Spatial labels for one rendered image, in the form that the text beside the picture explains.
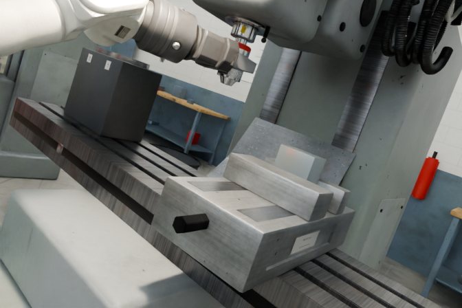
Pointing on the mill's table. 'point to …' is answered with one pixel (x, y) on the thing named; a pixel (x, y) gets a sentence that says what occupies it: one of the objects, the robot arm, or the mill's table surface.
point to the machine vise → (248, 228)
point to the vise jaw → (278, 186)
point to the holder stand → (112, 94)
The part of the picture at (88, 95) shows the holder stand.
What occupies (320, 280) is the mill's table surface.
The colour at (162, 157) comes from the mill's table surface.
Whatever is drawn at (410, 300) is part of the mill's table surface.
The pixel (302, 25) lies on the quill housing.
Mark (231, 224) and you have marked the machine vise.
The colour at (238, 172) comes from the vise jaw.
